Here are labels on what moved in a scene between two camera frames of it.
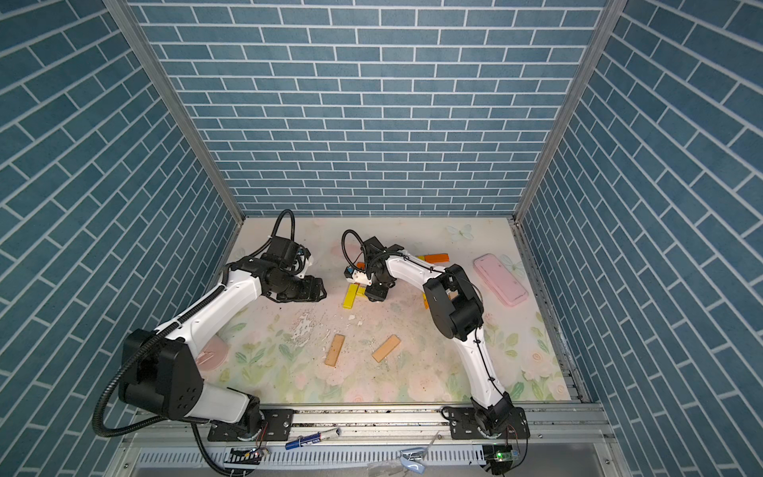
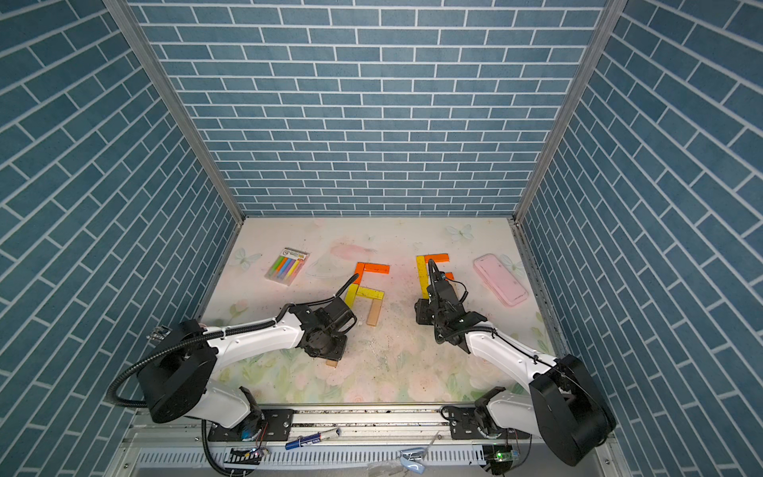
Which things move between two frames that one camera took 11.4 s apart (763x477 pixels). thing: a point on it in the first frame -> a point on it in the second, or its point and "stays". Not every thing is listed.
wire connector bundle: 248,456 stays
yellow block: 350,296 stays
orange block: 437,257 stays
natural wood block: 389,345 -> 375,311
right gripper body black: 379,290 -> 427,315
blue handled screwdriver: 305,439 stays
